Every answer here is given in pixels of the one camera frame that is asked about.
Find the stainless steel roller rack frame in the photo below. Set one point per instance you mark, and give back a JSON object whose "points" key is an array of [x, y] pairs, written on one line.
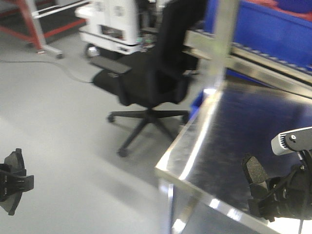
{"points": [[221, 52]]}

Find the grey brake pad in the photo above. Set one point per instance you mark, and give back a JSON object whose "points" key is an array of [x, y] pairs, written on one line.
{"points": [[15, 159], [256, 177]]}

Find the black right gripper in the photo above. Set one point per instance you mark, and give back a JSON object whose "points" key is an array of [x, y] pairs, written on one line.
{"points": [[287, 196]]}

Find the black office chair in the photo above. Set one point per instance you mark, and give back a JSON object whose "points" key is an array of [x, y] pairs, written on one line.
{"points": [[157, 76]]}

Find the left blue plastic crate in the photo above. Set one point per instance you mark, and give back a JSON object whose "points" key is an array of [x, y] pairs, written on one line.
{"points": [[277, 34]]}

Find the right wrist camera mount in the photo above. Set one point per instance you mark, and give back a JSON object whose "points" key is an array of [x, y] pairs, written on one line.
{"points": [[297, 140]]}

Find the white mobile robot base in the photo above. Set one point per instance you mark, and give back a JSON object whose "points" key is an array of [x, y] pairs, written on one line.
{"points": [[115, 28]]}

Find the blue bin under table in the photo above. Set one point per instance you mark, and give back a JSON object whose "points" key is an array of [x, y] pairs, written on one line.
{"points": [[195, 105]]}

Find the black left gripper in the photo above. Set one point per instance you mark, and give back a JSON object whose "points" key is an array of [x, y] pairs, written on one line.
{"points": [[13, 181]]}

